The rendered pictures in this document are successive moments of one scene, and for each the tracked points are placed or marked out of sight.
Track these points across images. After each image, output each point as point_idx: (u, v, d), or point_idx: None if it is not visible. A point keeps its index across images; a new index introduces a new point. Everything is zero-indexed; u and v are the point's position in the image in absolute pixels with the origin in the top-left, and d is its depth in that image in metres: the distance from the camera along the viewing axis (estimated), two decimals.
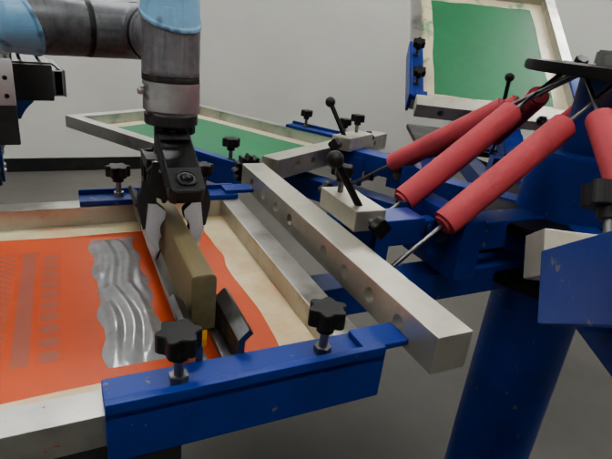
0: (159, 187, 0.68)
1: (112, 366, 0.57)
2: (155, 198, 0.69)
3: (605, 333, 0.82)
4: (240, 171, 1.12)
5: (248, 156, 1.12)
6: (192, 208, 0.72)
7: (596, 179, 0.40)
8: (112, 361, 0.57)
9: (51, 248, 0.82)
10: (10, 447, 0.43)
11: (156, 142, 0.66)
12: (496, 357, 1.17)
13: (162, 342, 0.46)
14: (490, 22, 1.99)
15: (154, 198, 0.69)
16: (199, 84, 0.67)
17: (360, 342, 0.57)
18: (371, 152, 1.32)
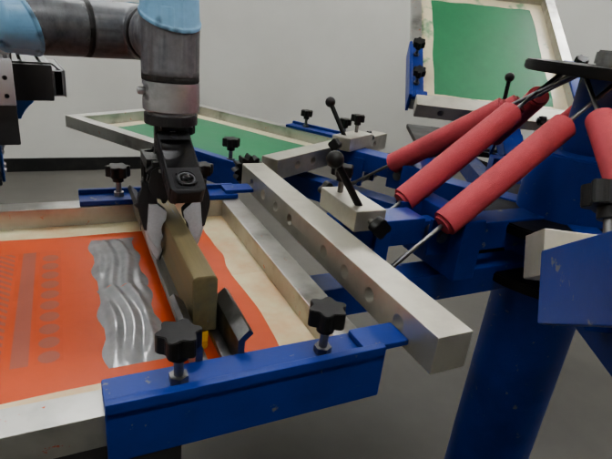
0: (159, 187, 0.68)
1: (112, 366, 0.57)
2: (155, 198, 0.69)
3: (605, 333, 0.82)
4: (240, 171, 1.12)
5: (248, 156, 1.12)
6: (191, 209, 0.72)
7: (596, 179, 0.40)
8: (112, 361, 0.57)
9: (51, 248, 0.82)
10: (10, 447, 0.43)
11: (156, 142, 0.66)
12: (496, 357, 1.17)
13: (162, 342, 0.46)
14: (490, 22, 1.99)
15: (154, 199, 0.69)
16: (199, 84, 0.67)
17: (360, 342, 0.57)
18: (371, 152, 1.32)
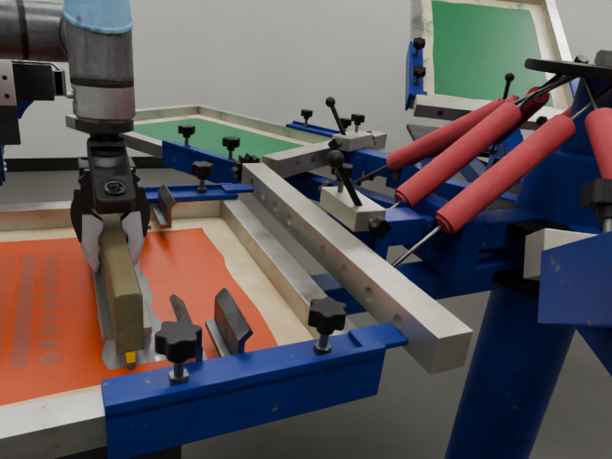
0: (93, 197, 0.64)
1: (112, 368, 0.57)
2: (89, 209, 0.65)
3: (605, 333, 0.82)
4: (240, 171, 1.12)
5: (248, 156, 1.12)
6: (130, 219, 0.68)
7: (596, 179, 0.40)
8: (112, 362, 0.58)
9: (51, 249, 0.82)
10: (10, 447, 0.43)
11: (86, 149, 0.62)
12: (496, 357, 1.17)
13: (162, 342, 0.46)
14: (490, 22, 1.99)
15: (88, 209, 0.65)
16: (134, 87, 0.63)
17: (360, 342, 0.57)
18: (371, 152, 1.32)
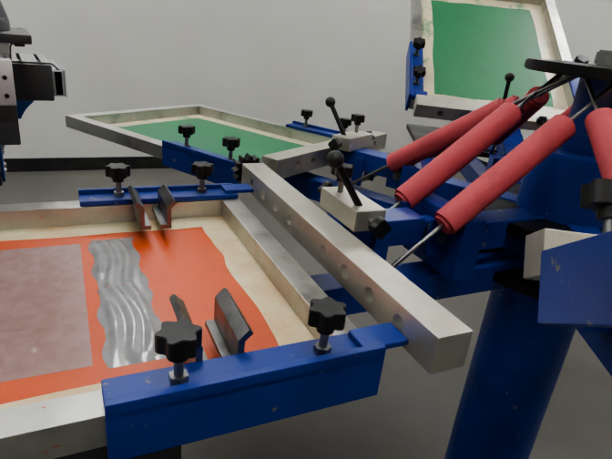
0: None
1: (112, 366, 0.57)
2: None
3: (605, 333, 0.82)
4: (240, 171, 1.12)
5: (248, 156, 1.12)
6: None
7: (596, 179, 0.40)
8: (112, 361, 0.57)
9: (51, 248, 0.82)
10: (10, 447, 0.43)
11: None
12: (496, 357, 1.17)
13: (162, 342, 0.46)
14: (490, 22, 1.99)
15: None
16: None
17: (360, 342, 0.57)
18: (371, 152, 1.32)
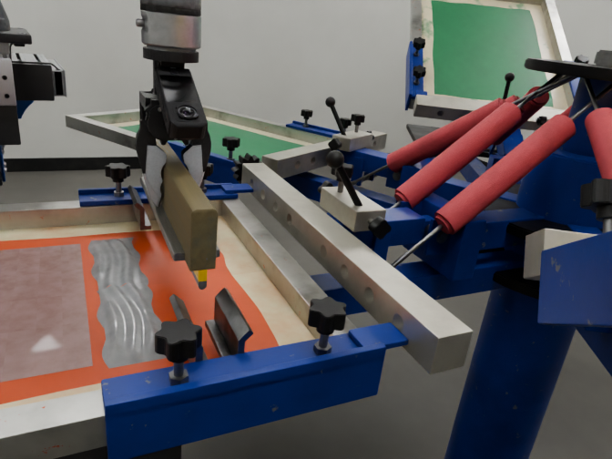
0: (158, 127, 0.65)
1: (112, 366, 0.57)
2: (154, 139, 0.66)
3: (605, 333, 0.82)
4: (240, 171, 1.12)
5: (248, 156, 1.12)
6: (192, 152, 0.69)
7: (596, 179, 0.40)
8: (112, 361, 0.57)
9: (51, 248, 0.82)
10: (10, 447, 0.43)
11: (155, 78, 0.63)
12: (496, 357, 1.17)
13: (162, 342, 0.46)
14: (490, 22, 1.99)
15: (153, 140, 0.66)
16: (201, 17, 0.64)
17: (360, 342, 0.57)
18: (371, 152, 1.32)
